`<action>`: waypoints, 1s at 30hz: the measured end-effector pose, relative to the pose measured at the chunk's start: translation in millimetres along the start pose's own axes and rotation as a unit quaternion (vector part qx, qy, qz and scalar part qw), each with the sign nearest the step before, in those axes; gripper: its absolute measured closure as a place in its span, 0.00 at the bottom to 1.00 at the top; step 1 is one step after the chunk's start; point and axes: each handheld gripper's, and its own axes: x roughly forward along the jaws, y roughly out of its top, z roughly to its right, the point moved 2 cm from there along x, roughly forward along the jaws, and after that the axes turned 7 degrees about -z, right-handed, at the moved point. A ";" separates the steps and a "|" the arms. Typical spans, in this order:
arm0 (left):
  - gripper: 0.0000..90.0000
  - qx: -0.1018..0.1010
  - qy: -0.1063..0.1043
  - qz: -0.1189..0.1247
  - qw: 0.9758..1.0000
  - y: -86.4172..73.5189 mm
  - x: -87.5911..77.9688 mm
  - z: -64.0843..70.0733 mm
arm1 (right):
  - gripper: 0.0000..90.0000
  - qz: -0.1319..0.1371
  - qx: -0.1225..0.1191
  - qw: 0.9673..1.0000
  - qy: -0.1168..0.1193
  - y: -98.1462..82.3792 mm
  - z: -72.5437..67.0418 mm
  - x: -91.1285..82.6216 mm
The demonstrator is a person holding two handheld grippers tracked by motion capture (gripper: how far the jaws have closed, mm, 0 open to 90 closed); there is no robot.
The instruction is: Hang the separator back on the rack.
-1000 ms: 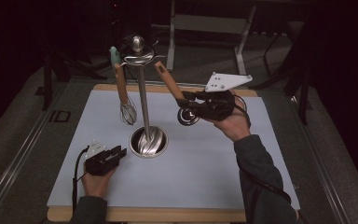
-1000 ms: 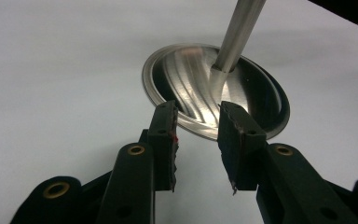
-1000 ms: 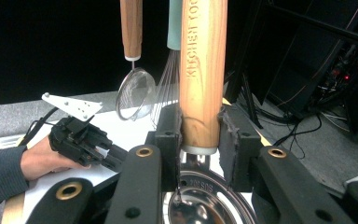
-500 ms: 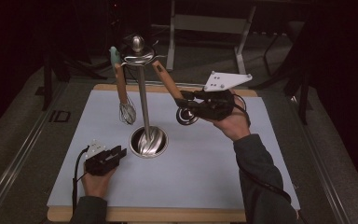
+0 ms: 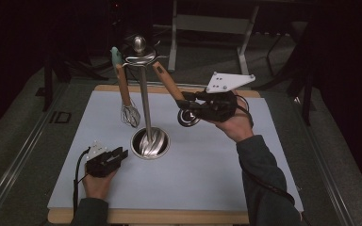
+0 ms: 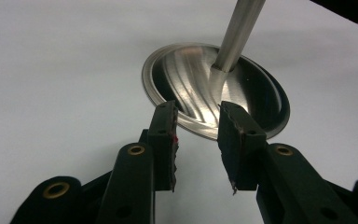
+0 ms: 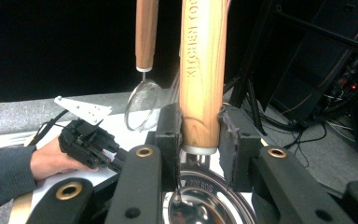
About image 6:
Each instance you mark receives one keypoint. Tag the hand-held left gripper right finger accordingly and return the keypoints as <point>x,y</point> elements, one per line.
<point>240,155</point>

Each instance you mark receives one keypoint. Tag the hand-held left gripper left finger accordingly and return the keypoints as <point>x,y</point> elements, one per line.
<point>164,146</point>

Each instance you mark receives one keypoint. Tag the round stainless steel plate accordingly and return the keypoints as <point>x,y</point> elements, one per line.
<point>195,77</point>

